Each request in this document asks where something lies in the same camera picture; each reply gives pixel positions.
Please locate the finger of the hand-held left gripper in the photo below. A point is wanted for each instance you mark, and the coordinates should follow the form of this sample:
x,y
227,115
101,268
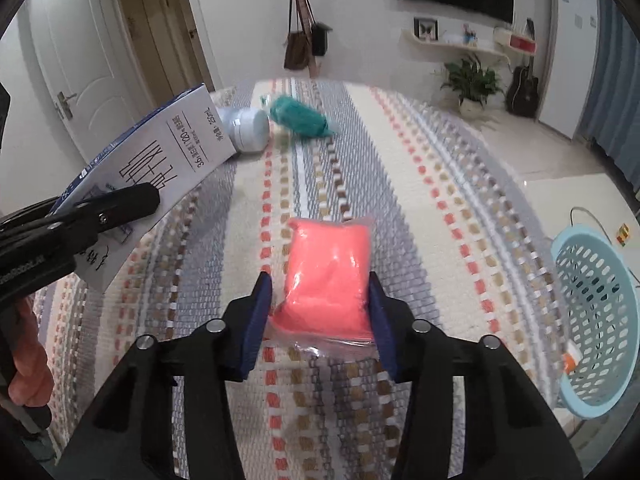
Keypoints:
x,y
125,205

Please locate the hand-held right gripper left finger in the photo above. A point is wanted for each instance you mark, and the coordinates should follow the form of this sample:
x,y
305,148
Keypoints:
x,y
257,320

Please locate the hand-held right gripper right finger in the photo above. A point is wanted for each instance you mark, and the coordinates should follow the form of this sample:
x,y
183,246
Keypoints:
x,y
382,325

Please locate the white and blue carton box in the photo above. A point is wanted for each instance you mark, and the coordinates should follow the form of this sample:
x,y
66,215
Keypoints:
x,y
165,160

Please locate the pink plastic packet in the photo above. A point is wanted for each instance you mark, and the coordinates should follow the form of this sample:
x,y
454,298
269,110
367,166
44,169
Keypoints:
x,y
325,280

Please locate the orange snack bag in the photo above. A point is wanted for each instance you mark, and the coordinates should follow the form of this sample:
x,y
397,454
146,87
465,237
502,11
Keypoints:
x,y
570,362

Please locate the light blue plastic basket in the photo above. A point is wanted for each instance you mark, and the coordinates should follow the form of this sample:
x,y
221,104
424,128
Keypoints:
x,y
565,260

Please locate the brown shoulder bag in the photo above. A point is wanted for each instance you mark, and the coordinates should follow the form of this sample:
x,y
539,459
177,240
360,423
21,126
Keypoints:
x,y
297,52

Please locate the person's left hand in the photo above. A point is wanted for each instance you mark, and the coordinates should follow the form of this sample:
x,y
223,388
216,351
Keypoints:
x,y
30,360

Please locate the clear plastic bottle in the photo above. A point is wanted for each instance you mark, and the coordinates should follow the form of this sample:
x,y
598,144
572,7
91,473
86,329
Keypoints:
x,y
247,130

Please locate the striped woven tablecloth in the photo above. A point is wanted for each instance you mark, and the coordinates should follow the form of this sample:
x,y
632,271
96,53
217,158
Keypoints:
x,y
425,185

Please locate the white room door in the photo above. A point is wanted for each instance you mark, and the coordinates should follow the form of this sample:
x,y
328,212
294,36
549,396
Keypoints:
x,y
85,35

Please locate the white hallway door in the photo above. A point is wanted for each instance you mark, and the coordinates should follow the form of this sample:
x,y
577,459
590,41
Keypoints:
x,y
175,25

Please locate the teal plastic bag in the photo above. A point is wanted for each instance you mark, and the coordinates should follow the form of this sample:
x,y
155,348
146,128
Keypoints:
x,y
300,117

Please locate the black small bag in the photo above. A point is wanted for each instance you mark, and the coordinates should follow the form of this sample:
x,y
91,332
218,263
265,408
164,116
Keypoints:
x,y
321,39

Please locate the green potted plant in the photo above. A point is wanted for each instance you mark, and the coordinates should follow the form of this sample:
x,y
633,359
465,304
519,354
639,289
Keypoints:
x,y
472,82

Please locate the black acoustic guitar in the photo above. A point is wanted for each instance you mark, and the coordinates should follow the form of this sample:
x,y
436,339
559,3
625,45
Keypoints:
x,y
522,92

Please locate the framed butterfly picture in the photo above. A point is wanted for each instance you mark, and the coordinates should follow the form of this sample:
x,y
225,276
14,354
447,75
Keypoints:
x,y
426,28

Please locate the small shelf figurines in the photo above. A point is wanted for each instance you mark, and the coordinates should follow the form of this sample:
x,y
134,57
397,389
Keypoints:
x,y
470,35

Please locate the red and white tissue box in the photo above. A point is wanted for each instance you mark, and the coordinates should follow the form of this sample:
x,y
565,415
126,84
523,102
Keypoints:
x,y
515,39

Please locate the blue grey curtain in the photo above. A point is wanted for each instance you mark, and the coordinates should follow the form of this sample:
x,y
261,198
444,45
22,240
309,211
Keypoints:
x,y
620,110

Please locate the white standing air conditioner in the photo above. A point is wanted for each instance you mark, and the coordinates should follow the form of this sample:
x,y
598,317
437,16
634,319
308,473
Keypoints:
x,y
567,60

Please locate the white low wall shelf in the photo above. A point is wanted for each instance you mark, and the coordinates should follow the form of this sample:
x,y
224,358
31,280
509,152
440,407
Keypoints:
x,y
450,46

